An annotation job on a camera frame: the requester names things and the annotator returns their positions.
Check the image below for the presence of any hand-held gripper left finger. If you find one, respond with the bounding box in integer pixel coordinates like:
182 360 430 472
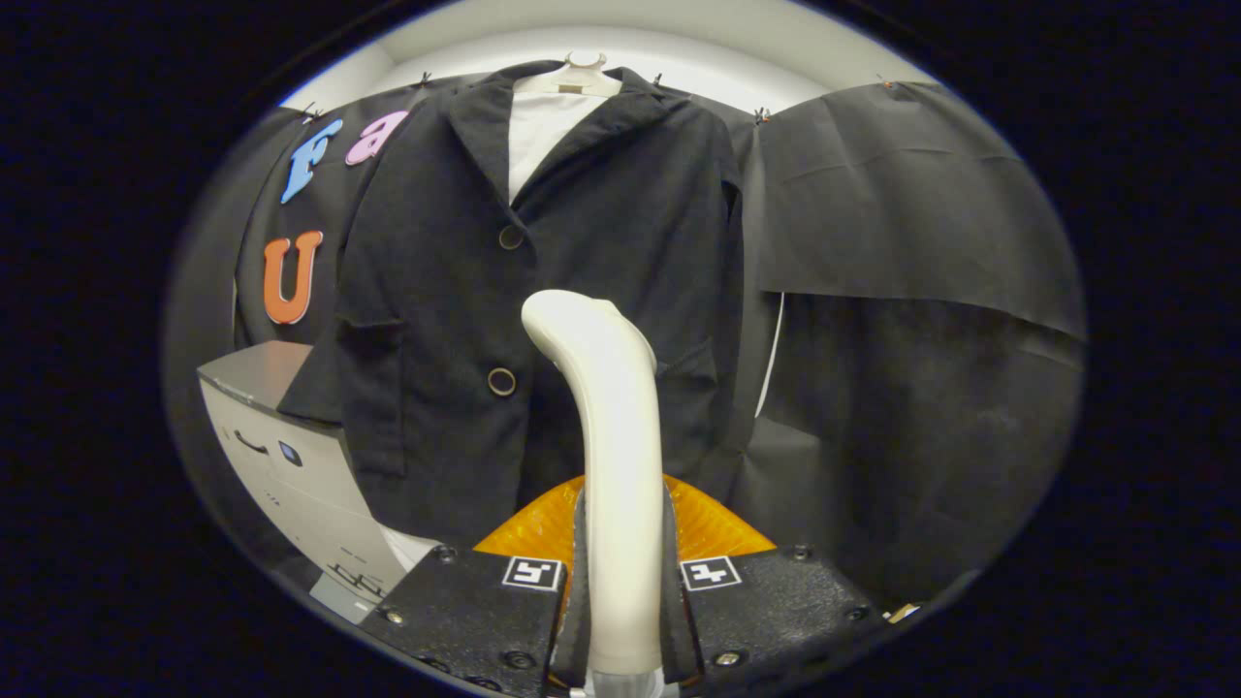
355 475 592 698

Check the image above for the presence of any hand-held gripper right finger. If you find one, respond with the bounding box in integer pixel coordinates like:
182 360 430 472
662 475 895 698

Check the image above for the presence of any white garment steamer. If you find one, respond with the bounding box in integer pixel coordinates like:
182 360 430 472
521 289 670 678

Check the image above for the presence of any black suit jacket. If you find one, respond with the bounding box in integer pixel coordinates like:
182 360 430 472
276 60 748 546

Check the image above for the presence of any grey metal cabinet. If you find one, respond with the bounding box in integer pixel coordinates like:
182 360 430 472
197 339 442 626

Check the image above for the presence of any black backdrop cloth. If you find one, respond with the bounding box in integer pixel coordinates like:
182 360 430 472
163 76 1087 608

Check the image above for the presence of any white mannequin torso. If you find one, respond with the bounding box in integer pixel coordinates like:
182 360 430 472
381 92 608 575

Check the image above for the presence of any white plastic hanger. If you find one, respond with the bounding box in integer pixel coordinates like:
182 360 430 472
512 50 624 99

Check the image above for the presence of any thin white cord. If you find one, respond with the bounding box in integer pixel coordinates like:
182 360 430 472
753 291 787 421

